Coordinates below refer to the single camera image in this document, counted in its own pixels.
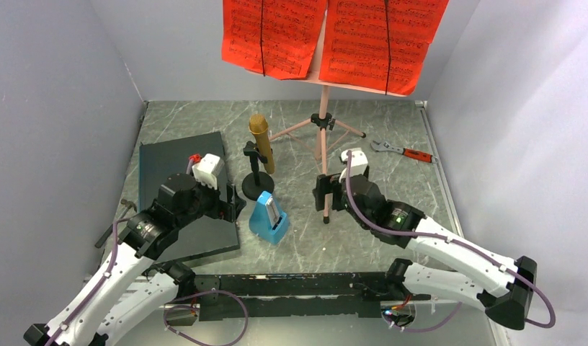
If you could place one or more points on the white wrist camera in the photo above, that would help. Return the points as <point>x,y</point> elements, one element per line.
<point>358,164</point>
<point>206,169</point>

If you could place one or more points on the red handled adjustable wrench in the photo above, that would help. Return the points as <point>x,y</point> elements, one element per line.
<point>407,152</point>

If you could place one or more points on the red sheet music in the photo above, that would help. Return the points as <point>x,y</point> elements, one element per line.
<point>272,38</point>
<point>379,45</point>

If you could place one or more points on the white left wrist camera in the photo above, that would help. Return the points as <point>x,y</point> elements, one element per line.
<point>206,169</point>

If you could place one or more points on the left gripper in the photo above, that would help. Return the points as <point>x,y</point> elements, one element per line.
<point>228,210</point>

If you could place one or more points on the left red sheet music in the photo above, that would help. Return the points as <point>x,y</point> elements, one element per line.
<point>272,38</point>

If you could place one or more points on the right red sheet music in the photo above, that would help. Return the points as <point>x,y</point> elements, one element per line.
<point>379,45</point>

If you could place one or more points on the black microphone desk stand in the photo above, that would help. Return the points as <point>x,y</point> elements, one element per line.
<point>256,182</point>

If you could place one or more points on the black handled tool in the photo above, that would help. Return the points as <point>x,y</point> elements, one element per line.
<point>128,205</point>

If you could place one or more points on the gold microphone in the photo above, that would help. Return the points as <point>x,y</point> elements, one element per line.
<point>258,127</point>

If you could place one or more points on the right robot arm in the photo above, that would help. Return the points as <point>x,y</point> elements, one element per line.
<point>501,287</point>

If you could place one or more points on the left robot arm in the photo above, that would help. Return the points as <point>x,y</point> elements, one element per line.
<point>98,315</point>

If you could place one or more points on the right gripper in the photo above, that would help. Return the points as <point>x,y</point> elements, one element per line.
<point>326,184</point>

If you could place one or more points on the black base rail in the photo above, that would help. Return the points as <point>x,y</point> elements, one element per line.
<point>362,294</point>

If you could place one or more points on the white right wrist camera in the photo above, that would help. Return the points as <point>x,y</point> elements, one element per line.
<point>358,164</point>

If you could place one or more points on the blue metronome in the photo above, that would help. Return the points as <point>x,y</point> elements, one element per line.
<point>268,220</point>

